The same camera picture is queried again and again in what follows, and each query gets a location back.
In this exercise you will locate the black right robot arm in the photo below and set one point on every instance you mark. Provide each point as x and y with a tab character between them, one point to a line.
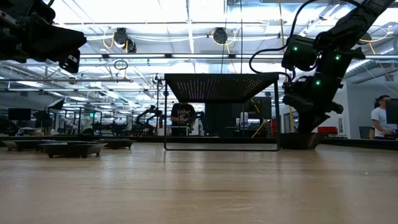
351	25

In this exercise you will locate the black square mini plate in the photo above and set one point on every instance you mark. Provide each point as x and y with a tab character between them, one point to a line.
21	145
73	150
119	143

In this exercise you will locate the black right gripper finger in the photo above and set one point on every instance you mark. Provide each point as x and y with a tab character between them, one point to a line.
317	119
306	121

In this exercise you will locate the black computer monitor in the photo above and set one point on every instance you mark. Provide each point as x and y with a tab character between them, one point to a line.
19	114
392	110

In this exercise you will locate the black background robot arm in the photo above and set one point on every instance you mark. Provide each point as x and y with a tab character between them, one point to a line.
151	109

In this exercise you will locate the small black ceiling reel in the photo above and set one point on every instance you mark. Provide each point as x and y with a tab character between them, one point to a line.
156	79

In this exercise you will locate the black equipment cabinet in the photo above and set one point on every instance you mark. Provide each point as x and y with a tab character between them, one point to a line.
224	118

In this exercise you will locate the long ceiling light bar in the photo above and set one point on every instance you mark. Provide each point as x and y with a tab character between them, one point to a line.
140	56

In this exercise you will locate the black aluminium table frame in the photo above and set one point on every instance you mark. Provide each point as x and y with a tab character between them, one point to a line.
149	139

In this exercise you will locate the black studio light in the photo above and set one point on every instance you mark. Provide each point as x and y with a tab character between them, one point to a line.
56	104

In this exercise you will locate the person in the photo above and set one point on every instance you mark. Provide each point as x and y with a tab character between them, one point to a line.
379	116
183	113

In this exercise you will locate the black perforated metal shelf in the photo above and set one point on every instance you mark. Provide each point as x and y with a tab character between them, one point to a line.
217	87

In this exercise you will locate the red storage bin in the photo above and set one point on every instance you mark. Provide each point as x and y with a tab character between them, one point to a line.
331	130

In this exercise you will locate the silver ventilation duct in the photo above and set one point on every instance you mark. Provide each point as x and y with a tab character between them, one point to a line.
373	67

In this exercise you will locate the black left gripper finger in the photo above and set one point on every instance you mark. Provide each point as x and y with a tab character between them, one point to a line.
53	50
56	35

